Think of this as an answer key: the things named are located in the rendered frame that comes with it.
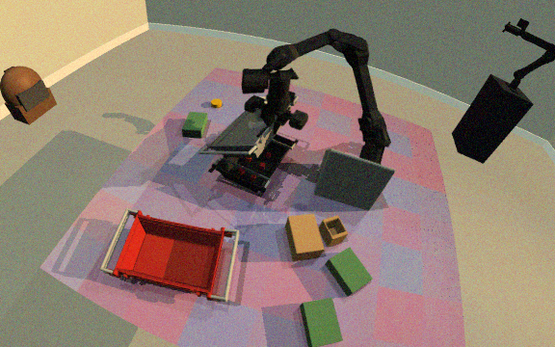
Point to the green rectangular block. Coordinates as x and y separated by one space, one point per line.
348 271
320 322
194 125

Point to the yellow short cylinder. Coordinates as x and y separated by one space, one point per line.
216 103

